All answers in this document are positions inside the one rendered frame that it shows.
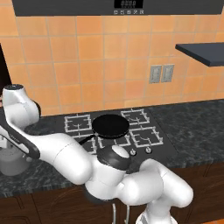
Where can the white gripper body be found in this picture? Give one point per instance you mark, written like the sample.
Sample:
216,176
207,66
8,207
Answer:
3,144

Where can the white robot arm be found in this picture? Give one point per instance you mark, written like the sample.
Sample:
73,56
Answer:
70,159

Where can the grey kettle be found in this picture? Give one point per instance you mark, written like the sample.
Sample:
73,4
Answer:
11,163

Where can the brown cupboard door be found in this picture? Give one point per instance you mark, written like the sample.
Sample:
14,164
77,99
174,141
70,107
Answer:
14,211
64,207
204,192

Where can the dark tall cabinet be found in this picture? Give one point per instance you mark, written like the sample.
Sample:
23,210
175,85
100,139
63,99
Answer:
4,73

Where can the black frying pan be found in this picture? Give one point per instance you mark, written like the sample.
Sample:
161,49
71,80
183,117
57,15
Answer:
110,125

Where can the silver hob knob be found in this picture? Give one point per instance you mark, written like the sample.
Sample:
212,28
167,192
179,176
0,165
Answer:
133,152
148,150

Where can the black hob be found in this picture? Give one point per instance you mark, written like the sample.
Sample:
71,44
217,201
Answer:
163,145

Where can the grey wall socket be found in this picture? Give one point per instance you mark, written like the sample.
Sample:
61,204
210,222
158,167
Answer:
168,73
155,74

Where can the dark wall shelf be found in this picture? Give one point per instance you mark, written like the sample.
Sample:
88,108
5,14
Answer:
204,52

